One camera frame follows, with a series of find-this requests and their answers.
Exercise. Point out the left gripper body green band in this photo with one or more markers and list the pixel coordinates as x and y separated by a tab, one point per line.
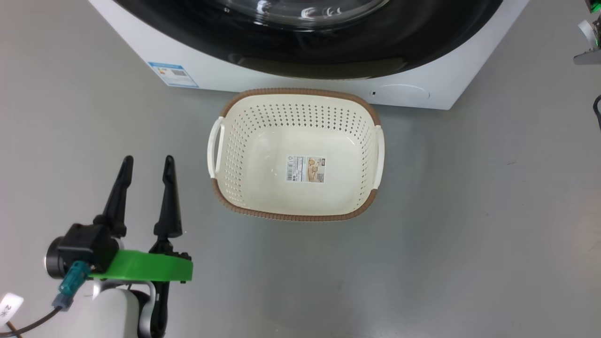
145	266

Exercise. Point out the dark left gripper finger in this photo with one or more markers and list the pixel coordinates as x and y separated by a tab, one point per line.
119	188
169	202

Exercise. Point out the black round washer door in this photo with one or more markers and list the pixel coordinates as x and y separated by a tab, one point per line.
422	33

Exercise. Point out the cream basket with brown rim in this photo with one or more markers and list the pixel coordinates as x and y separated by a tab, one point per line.
263	155

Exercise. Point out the white front-load washing machine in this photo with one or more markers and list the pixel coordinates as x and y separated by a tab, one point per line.
422	70

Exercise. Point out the blue-edged energy label sticker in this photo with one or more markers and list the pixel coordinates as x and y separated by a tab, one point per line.
173	75

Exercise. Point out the paper product label sticker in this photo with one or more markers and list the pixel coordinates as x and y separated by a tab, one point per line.
305	169

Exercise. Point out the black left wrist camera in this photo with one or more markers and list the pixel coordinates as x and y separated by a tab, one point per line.
84	246

